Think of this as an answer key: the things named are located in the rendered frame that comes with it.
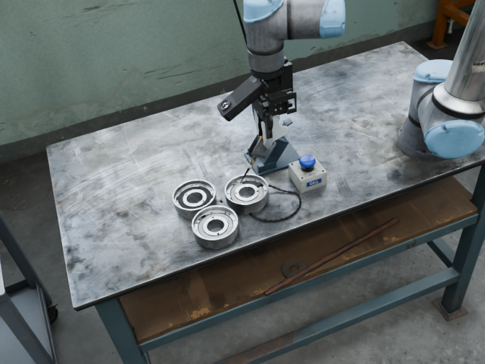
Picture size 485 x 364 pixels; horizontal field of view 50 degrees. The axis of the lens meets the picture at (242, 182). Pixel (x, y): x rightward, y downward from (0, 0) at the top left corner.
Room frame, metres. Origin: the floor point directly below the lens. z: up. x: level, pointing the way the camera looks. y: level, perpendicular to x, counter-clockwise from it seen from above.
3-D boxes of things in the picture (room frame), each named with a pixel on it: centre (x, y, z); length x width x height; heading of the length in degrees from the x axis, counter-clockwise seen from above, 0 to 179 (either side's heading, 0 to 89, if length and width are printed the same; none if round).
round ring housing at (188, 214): (0.90, 0.12, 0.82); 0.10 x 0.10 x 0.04
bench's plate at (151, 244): (1.10, -0.11, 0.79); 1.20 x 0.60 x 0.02; 106
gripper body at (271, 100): (0.96, -0.09, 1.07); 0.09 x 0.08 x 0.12; 105
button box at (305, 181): (0.94, -0.17, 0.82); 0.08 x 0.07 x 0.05; 106
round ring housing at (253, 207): (0.90, -0.01, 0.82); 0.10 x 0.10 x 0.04
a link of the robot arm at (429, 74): (1.02, -0.49, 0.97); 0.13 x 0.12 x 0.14; 171
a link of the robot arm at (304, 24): (0.96, -0.18, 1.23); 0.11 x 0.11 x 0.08; 81
